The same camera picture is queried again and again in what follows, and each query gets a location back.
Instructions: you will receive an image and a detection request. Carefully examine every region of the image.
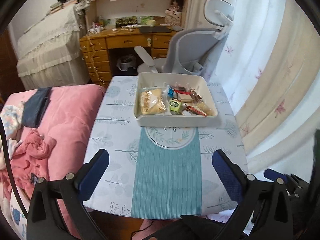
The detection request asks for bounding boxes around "floral white curtain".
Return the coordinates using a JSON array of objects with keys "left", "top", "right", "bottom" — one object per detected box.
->
[{"left": 185, "top": 0, "right": 319, "bottom": 180}]

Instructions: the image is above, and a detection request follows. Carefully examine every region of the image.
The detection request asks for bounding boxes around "pink bed quilt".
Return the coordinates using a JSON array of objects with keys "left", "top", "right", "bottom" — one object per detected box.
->
[{"left": 0, "top": 84, "right": 107, "bottom": 240}]

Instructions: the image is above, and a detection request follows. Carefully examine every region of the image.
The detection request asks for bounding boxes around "lace covered piano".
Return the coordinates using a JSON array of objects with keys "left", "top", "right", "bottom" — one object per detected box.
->
[{"left": 16, "top": 5, "right": 89, "bottom": 90}]

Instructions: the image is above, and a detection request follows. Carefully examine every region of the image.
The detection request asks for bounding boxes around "round rice cracker packet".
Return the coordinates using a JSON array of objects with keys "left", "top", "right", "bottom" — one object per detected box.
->
[{"left": 197, "top": 102, "right": 215, "bottom": 116}]

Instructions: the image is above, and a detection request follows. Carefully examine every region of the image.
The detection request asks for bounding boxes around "dark blue folded garment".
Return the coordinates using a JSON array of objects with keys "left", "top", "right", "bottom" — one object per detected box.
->
[{"left": 22, "top": 87, "right": 52, "bottom": 128}]

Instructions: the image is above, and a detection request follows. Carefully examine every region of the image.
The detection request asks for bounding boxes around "wooden desk with drawers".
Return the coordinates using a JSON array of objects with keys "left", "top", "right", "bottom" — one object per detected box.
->
[{"left": 80, "top": 29, "right": 177, "bottom": 88}]

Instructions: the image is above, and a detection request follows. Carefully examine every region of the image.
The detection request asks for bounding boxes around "blue white small snack packet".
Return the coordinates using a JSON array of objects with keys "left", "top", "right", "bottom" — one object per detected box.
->
[{"left": 167, "top": 85, "right": 175, "bottom": 99}]

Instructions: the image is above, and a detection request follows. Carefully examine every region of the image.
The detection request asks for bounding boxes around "patterned white blue tablecloth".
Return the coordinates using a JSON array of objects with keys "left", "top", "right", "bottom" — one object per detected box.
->
[{"left": 84, "top": 76, "right": 247, "bottom": 219}]

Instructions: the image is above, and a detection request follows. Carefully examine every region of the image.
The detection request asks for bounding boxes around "nut bar clear packet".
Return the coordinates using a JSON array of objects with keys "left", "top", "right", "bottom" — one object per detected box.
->
[{"left": 189, "top": 89, "right": 203, "bottom": 102}]

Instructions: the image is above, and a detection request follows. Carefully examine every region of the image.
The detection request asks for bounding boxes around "green yellow small packet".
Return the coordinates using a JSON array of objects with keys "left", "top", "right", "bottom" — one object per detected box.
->
[{"left": 169, "top": 99, "right": 184, "bottom": 115}]

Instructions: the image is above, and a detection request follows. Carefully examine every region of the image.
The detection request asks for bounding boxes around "wooden bookshelf hutch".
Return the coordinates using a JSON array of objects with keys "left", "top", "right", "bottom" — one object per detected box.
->
[{"left": 85, "top": 0, "right": 187, "bottom": 28}]

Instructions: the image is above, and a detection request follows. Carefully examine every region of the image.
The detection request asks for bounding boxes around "toast bread bag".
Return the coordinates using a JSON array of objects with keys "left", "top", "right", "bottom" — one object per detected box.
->
[{"left": 139, "top": 88, "right": 167, "bottom": 115}]

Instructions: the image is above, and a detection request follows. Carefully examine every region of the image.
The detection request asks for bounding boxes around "red white striped biscuit packet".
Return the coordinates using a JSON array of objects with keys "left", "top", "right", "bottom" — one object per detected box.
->
[{"left": 185, "top": 105, "right": 207, "bottom": 116}]

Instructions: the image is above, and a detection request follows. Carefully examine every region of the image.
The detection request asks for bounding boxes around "pink crumpled cloth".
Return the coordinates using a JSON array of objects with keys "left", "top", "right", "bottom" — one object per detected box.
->
[{"left": 11, "top": 128, "right": 56, "bottom": 180}]

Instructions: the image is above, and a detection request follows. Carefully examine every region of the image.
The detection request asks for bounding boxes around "white plastic storage bin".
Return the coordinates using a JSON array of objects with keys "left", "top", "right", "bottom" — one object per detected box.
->
[{"left": 133, "top": 73, "right": 217, "bottom": 127}]

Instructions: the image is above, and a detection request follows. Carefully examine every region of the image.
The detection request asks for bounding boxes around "grey office chair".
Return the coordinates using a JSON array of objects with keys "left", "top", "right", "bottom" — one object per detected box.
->
[{"left": 134, "top": 0, "right": 234, "bottom": 80}]

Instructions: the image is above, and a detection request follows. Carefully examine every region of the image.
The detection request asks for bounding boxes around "brown sandwich biscuit packet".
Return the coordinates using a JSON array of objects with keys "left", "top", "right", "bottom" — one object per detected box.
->
[{"left": 175, "top": 90, "right": 193, "bottom": 102}]

